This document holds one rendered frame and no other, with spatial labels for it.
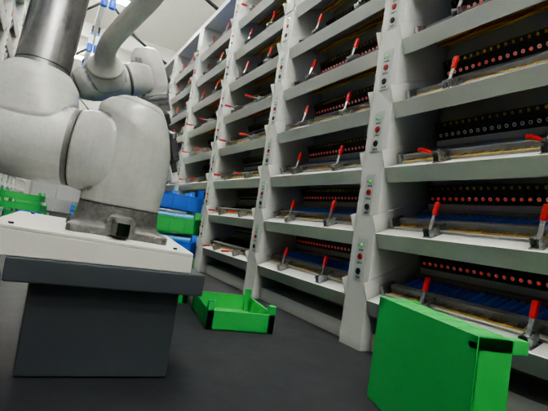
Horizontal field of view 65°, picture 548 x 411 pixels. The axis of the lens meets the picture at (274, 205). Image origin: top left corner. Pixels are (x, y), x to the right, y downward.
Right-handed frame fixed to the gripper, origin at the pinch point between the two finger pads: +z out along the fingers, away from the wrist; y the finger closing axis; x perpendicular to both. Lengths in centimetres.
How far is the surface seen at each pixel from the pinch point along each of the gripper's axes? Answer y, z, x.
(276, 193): 6, 21, 48
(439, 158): 87, -2, 18
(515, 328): 108, 29, -1
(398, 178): 74, 4, 21
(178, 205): 4.3, 11.2, -2.0
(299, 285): 36, 45, 19
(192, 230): 7.2, 20.3, -0.8
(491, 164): 100, -2, 12
